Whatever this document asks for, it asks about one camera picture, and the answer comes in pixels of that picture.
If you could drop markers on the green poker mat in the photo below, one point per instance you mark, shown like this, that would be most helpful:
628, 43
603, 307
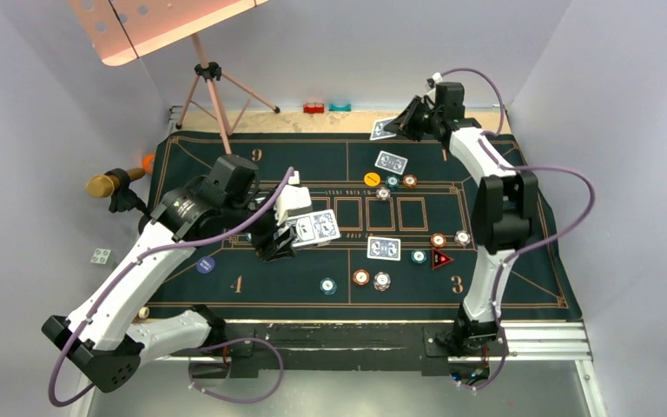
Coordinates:
406, 252

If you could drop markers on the black red all-in triangle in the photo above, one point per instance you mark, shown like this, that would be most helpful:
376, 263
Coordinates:
439, 258

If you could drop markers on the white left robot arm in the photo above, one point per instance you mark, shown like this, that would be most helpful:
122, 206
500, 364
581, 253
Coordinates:
102, 338

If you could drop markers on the aluminium rail frame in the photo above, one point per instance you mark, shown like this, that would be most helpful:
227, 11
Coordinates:
533, 341

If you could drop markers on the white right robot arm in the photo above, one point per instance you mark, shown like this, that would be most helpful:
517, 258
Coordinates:
504, 213

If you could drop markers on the orange yellow chip stack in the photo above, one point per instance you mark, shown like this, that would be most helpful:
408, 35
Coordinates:
360, 277

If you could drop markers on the red block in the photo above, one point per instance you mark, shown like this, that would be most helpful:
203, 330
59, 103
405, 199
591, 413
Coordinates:
314, 108

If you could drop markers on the yellow big blind button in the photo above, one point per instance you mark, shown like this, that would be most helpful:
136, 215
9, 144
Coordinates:
372, 179

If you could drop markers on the pink music stand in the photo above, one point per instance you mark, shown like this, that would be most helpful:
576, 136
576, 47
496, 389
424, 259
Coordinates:
124, 31

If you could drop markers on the purple small blind button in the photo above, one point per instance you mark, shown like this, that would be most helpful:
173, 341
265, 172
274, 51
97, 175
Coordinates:
205, 265

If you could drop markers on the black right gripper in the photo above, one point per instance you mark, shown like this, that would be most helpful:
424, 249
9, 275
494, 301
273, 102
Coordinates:
405, 123

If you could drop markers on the blue playing card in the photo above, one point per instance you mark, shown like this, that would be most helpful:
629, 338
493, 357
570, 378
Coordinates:
391, 163
379, 132
383, 248

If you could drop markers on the blue white card deck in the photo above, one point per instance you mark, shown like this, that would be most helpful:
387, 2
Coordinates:
314, 229

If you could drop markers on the grey lego brick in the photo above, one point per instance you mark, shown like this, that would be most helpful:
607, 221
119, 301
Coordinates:
103, 257

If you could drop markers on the teal block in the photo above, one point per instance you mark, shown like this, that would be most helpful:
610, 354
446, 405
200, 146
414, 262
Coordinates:
339, 106

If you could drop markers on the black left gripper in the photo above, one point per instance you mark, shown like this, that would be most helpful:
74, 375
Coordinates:
269, 247

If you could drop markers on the gold microphone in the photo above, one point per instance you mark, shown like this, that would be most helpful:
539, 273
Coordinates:
105, 185

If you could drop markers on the small cream wheel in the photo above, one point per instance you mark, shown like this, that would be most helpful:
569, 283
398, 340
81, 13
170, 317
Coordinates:
143, 313

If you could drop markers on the white left camera box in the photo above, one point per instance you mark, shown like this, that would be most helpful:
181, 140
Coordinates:
294, 200

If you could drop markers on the white pink chip stack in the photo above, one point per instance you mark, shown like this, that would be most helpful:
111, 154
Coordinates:
382, 281

